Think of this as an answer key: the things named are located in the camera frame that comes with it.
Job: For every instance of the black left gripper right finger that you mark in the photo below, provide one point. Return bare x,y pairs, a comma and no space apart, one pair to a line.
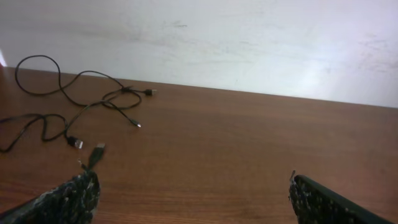
315,203

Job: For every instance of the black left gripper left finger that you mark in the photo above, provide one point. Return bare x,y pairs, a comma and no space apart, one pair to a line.
75,201

